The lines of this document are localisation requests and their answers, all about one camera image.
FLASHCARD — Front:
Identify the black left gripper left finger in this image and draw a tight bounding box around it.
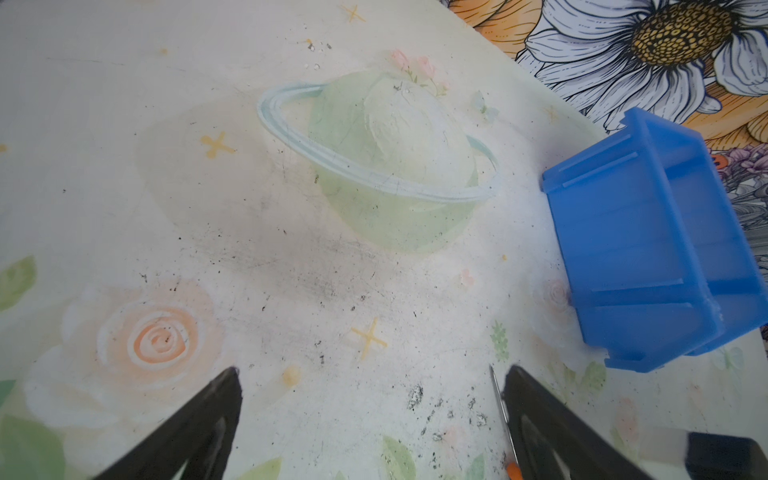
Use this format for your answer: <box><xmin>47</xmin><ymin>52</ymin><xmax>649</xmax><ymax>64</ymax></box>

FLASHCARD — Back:
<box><xmin>97</xmin><ymin>366</ymin><xmax>243</xmax><ymax>479</ymax></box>

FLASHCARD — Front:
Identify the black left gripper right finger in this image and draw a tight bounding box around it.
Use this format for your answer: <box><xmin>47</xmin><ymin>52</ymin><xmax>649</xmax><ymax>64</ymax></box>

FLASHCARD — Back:
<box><xmin>502</xmin><ymin>365</ymin><xmax>649</xmax><ymax>479</ymax></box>

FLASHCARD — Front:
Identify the orange black handled screwdriver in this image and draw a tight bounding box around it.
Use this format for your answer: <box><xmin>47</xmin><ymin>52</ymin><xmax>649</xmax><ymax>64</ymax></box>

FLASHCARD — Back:
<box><xmin>489</xmin><ymin>365</ymin><xmax>523</xmax><ymax>480</ymax></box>

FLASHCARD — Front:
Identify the blue plastic storage bin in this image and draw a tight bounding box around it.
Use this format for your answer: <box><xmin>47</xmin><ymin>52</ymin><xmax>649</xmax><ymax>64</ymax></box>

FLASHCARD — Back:
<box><xmin>541</xmin><ymin>107</ymin><xmax>767</xmax><ymax>373</ymax></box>

